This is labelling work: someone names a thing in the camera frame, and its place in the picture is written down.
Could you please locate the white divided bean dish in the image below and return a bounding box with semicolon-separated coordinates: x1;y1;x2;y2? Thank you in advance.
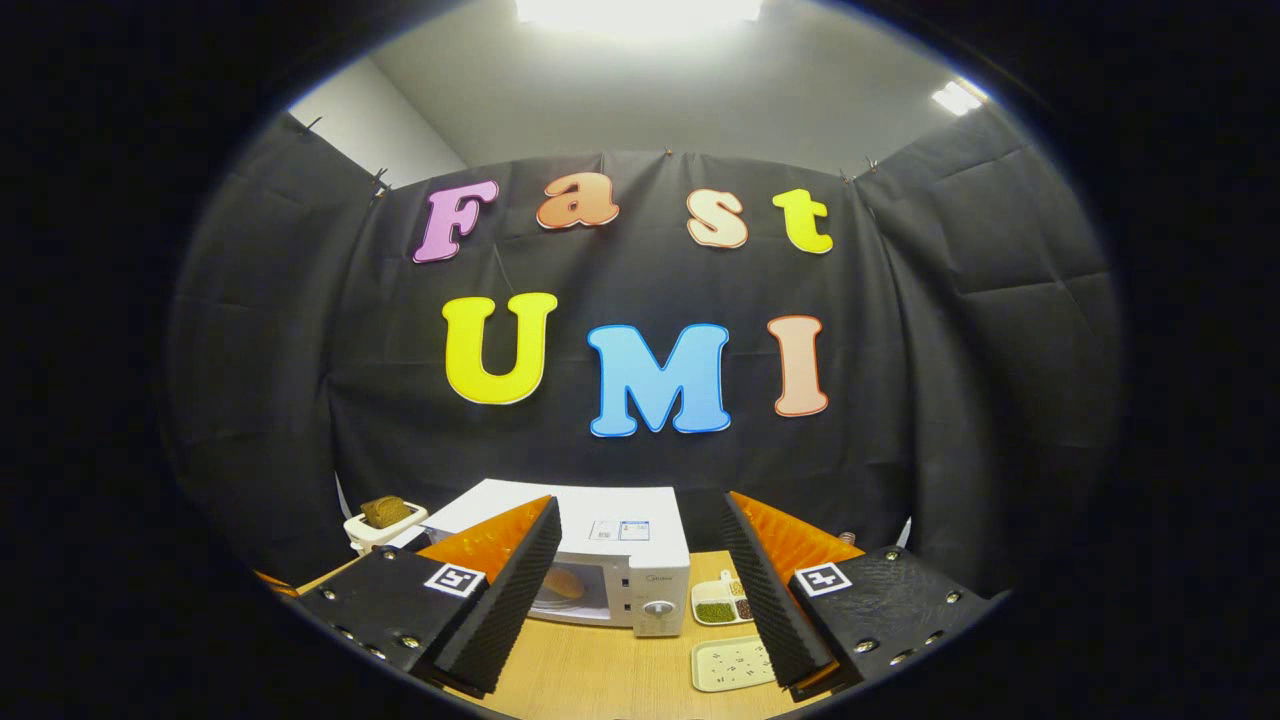
690;570;753;627

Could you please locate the small ceiling light panel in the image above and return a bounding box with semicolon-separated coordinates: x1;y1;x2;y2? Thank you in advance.
930;80;988;116

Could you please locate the black backdrop cloth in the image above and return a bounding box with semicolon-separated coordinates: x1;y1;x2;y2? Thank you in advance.
165;105;1121;601

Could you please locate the white microwave oven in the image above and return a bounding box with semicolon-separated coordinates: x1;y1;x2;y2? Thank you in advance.
405;478;693;639

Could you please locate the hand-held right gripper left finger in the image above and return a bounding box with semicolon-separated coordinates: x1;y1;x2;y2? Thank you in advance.
295;495;563;699

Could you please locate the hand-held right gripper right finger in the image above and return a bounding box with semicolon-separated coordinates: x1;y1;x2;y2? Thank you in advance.
720;490;1001;701

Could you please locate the pale green speckled tray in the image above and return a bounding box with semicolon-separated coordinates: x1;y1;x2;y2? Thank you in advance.
690;635;779;693

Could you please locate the white toaster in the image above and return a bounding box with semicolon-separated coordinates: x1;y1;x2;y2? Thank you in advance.
343;497;429;556

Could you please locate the large ceiling light panel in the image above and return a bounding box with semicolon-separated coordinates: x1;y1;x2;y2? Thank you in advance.
515;0;766;33

